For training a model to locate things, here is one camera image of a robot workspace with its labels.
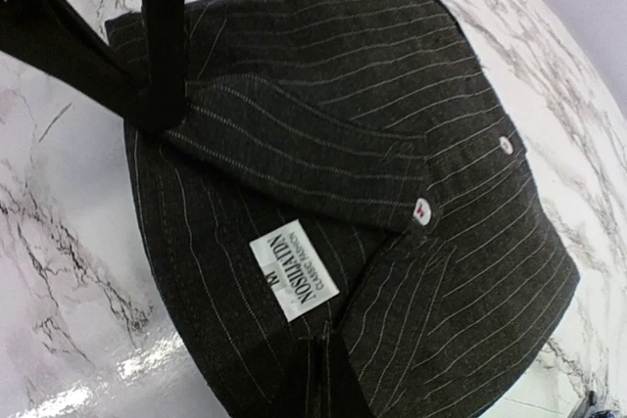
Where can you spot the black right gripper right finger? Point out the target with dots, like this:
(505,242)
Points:
(341,394)

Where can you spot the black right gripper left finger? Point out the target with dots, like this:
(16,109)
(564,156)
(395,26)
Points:
(164,105)

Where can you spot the black pinstriped long sleeve shirt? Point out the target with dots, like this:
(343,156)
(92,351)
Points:
(346,166)

